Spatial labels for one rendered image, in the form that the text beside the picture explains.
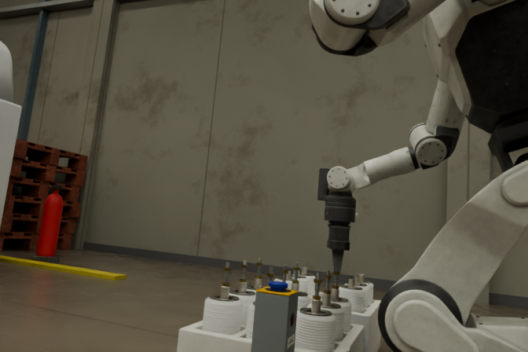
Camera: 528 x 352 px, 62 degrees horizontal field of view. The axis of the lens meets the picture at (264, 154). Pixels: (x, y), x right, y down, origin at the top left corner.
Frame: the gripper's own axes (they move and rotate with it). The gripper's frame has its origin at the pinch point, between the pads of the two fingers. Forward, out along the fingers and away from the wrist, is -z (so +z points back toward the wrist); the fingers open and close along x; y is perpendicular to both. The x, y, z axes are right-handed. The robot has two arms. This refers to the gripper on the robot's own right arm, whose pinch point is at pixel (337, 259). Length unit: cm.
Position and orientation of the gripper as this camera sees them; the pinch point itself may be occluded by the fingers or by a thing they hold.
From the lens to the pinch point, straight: 131.9
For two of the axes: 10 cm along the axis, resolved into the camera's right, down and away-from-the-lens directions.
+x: -0.6, -1.6, -9.9
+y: 9.9, 0.8, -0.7
